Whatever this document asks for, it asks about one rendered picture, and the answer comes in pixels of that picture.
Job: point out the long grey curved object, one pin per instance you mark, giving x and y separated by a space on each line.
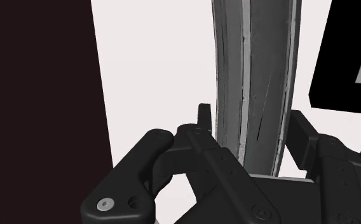
261 77

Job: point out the black box with grey panel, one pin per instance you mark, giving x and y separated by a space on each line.
335 62

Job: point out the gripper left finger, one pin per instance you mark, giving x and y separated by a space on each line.
211 161

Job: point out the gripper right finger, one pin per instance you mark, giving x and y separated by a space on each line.
338 173

